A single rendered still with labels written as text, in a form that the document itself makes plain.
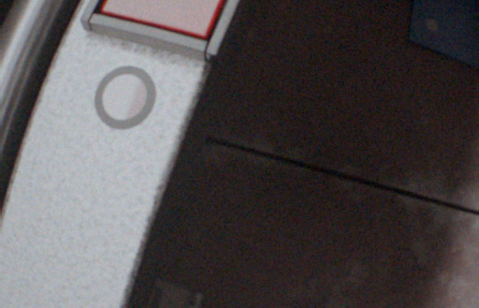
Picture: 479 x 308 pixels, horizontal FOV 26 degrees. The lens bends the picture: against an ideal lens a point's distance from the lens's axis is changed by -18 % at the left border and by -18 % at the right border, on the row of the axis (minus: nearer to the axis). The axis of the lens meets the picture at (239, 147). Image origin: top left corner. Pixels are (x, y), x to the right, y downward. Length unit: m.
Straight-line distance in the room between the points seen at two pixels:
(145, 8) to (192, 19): 0.02
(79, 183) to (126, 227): 0.03
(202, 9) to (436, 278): 0.96
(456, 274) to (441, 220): 0.09
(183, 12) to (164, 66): 0.03
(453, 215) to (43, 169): 0.99
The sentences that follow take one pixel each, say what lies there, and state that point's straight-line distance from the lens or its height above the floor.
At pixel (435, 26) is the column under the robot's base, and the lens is 1.53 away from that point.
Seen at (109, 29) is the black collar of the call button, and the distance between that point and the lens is 0.55.
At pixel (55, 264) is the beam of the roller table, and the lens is 0.54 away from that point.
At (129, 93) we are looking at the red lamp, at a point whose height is 0.92.
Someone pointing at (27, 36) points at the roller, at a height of 0.92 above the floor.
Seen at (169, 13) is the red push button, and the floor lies 0.93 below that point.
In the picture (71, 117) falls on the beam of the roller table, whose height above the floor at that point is 0.92.
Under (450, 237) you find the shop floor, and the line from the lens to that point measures 1.47.
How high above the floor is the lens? 1.44
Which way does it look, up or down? 75 degrees down
